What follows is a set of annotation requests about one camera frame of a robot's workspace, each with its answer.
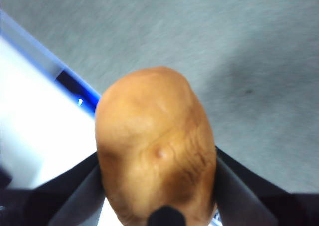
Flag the brown potato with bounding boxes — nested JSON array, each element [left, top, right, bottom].
[[95, 66, 217, 226]]

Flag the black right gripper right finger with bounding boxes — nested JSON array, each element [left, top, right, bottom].
[[211, 146, 319, 226]]

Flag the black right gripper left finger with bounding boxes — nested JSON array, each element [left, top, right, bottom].
[[0, 151, 108, 226]]

